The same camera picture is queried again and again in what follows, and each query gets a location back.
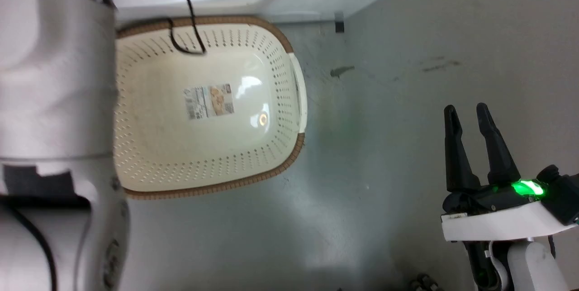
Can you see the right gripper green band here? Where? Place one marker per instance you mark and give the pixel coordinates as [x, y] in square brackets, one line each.
[497, 221]

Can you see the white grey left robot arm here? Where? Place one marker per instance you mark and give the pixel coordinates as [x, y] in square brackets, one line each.
[54, 78]

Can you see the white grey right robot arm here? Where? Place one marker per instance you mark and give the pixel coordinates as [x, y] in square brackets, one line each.
[533, 268]

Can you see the dark robot base part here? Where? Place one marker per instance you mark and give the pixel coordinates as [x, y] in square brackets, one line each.
[423, 283]

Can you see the small black machine foot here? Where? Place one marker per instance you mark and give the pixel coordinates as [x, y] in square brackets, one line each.
[339, 24]

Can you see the cream perforated laundry basket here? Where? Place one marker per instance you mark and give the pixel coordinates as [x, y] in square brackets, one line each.
[172, 155]

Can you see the printed label sticker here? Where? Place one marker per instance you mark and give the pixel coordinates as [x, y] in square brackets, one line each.
[209, 101]

